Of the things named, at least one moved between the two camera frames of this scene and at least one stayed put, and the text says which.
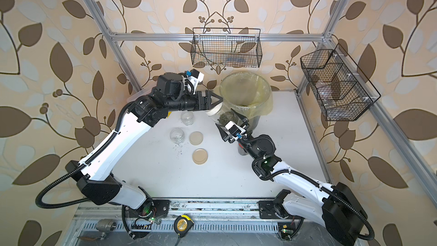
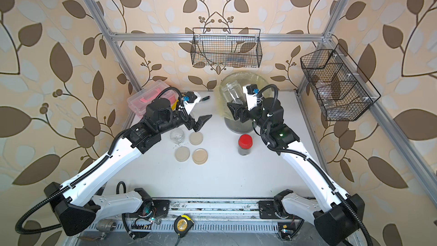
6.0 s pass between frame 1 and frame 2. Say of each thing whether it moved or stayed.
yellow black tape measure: stayed
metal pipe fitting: stayed
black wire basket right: stayed
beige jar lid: stayed
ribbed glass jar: stayed
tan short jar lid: stayed
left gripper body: moved
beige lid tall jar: moved
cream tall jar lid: moved
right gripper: moved
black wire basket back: stayed
